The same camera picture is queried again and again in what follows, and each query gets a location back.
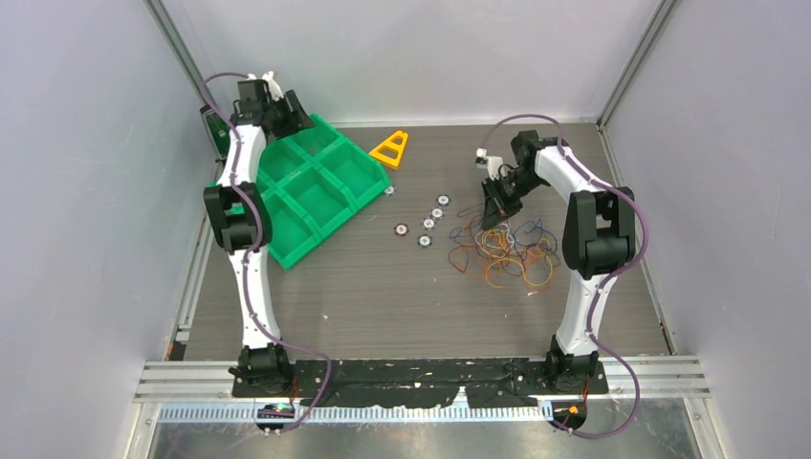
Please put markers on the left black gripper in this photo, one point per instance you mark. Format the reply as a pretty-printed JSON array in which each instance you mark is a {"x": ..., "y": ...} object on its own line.
[{"x": 298, "y": 120}]

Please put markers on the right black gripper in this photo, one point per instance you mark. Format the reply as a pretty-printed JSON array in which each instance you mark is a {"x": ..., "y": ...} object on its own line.
[{"x": 496, "y": 207}]

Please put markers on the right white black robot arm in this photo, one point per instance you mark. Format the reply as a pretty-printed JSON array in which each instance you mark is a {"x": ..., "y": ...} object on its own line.
[{"x": 598, "y": 239}]

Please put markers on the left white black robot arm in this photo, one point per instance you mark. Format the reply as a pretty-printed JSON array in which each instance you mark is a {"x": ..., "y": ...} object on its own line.
[{"x": 242, "y": 226}]

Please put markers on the green black corner device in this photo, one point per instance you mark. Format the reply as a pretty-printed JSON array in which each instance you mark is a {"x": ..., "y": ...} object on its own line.
[{"x": 218, "y": 131}]

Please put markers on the green compartment tray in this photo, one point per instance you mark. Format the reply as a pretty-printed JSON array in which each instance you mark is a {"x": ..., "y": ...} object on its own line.
[{"x": 312, "y": 184}]

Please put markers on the poker chip blue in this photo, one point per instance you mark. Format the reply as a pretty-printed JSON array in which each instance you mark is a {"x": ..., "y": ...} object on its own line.
[{"x": 429, "y": 223}]

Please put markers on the poker chip red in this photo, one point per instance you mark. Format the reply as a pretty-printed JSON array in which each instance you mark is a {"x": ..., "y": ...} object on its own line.
[{"x": 400, "y": 229}]

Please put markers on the yellow triangular plastic piece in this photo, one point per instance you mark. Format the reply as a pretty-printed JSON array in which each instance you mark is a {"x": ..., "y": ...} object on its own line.
[{"x": 391, "y": 150}]

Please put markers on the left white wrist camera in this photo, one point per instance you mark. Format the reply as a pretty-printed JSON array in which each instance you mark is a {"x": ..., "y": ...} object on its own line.
[{"x": 274, "y": 88}]

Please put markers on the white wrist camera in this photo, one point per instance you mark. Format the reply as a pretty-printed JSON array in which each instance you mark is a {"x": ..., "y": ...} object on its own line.
[
  {"x": 274, "y": 88},
  {"x": 489, "y": 162}
]

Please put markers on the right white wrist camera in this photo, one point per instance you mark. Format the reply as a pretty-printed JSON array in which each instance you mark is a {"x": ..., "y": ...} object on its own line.
[{"x": 489, "y": 162}]

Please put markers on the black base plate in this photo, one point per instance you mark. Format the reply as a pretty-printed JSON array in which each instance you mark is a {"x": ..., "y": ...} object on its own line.
[{"x": 421, "y": 383}]

